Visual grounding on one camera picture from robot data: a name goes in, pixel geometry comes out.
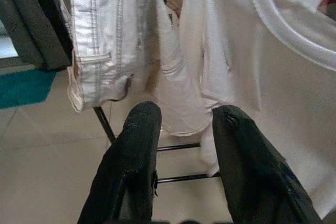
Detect white shirt with dark print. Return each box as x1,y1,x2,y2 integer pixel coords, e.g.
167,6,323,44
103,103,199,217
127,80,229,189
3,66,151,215
209,0,336,224

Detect white stitched jeans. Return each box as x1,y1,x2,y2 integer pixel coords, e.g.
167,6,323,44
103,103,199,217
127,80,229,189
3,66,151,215
41,0,169,112

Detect teal floor mat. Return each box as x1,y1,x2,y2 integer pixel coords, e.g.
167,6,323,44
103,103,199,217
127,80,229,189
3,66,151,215
0,70,57,109

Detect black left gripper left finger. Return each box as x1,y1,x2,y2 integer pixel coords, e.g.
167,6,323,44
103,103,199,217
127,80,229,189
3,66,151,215
77,100,162,224

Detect dark grey curtain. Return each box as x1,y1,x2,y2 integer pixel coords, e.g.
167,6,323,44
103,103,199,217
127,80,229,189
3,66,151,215
0,0,74,72

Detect thin plain white shirt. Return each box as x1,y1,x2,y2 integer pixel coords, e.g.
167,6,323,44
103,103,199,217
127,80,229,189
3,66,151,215
181,0,263,179

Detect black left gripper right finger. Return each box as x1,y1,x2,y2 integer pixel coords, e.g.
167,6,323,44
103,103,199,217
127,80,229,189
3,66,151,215
212,104,322,224

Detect white polo shirt plaid lining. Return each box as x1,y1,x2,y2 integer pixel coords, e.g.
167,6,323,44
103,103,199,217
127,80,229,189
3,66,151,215
143,0,212,137

